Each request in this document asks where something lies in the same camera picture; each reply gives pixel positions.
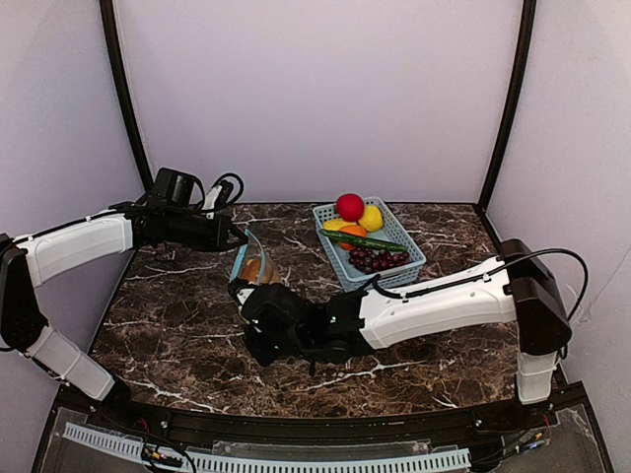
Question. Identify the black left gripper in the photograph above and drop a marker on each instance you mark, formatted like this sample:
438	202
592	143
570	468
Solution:
223	232

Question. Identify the clear zip top bag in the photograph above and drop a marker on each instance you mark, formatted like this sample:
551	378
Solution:
254	249

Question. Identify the brown toy kiwi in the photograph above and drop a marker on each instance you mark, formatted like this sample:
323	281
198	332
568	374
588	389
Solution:
260	272

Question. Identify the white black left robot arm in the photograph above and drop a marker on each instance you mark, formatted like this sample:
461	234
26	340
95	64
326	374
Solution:
176	209

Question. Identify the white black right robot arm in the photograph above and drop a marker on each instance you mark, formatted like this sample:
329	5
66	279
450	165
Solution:
513	286

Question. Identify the small yellow toy fruit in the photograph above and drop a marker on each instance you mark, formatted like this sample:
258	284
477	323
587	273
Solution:
337	225

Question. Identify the orange toy orange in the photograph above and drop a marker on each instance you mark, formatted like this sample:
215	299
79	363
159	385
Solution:
356	231

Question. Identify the red toy apple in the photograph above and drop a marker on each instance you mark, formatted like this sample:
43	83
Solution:
350	207

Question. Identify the green toy cucumber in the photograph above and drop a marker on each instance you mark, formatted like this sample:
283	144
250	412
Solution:
367	242

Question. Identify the light blue perforated basket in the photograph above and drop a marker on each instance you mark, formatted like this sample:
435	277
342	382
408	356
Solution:
393	230

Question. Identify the purple toy grapes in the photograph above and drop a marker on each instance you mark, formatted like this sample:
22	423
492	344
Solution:
370	261

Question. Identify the yellow toy lemon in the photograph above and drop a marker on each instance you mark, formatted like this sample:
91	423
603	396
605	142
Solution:
372	219

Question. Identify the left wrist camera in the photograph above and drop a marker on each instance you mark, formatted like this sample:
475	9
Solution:
226	191

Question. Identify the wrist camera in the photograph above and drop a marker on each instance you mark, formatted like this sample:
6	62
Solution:
226	191
240	290

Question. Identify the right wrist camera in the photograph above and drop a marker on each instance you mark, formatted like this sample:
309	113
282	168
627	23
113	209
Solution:
240	290

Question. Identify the light blue slotted cable duct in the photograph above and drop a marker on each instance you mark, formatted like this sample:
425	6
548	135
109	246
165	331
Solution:
227	456

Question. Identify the black left rear frame post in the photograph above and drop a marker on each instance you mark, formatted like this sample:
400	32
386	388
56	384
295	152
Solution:
123	93

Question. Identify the black frame post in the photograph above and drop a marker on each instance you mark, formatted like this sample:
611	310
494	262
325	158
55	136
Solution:
123	93
510	106

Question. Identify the black front frame rail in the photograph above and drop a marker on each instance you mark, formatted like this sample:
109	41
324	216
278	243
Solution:
479	427

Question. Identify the black right rear frame post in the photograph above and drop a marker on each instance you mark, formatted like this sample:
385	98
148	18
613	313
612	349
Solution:
510	106

